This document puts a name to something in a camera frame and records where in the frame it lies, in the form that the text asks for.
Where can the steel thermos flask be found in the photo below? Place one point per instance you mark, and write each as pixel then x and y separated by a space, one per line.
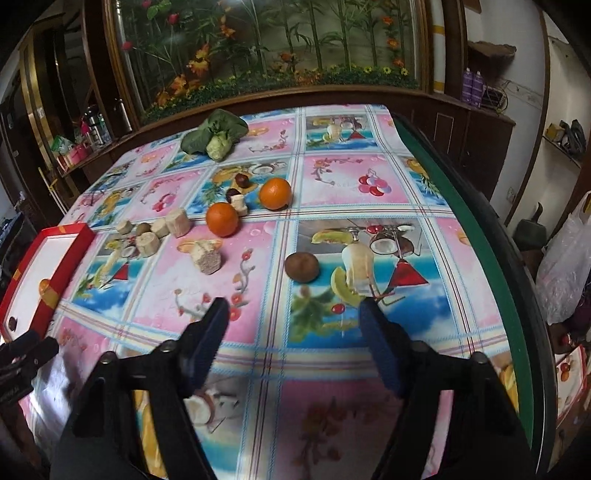
pixel 124 116

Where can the fruit-print plastic tablecloth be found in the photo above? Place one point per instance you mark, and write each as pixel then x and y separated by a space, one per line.
pixel 293 393

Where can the orange mandarin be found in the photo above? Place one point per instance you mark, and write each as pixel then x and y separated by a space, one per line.
pixel 275 194
pixel 222 219
pixel 43 286

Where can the flower garden wall mural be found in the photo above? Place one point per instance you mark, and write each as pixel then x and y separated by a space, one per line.
pixel 178 55

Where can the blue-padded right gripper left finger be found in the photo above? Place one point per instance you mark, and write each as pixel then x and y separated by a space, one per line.
pixel 199 343

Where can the white plastic bag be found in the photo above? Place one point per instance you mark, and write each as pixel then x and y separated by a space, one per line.
pixel 565 267

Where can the green bok choy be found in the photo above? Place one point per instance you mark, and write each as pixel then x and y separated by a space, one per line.
pixel 215 137

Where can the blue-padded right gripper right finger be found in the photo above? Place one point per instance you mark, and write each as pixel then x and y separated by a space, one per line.
pixel 389 344

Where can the brown kiwi fruit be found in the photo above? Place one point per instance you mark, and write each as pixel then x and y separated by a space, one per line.
pixel 302 267
pixel 141 228

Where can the red box lid tray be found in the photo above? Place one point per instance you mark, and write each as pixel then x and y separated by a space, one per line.
pixel 55 254

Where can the purple bottle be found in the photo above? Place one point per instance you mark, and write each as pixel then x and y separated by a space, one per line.
pixel 467 86
pixel 478 88

